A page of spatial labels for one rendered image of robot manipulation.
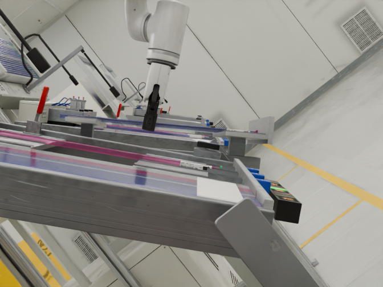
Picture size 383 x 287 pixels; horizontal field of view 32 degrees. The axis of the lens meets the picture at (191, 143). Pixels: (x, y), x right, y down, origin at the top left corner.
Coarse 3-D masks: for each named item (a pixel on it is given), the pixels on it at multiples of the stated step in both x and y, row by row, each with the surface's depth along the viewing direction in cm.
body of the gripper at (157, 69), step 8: (152, 64) 165; (160, 64) 164; (168, 64) 166; (152, 72) 164; (160, 72) 164; (168, 72) 165; (152, 80) 164; (160, 80) 164; (152, 88) 164; (160, 88) 164; (144, 96) 164; (160, 96) 164; (160, 104) 169
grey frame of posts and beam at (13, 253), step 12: (0, 228) 149; (276, 228) 147; (0, 240) 148; (12, 240) 151; (288, 240) 148; (0, 252) 148; (12, 252) 148; (12, 264) 148; (24, 264) 148; (24, 276) 149; (36, 276) 149; (312, 276) 148
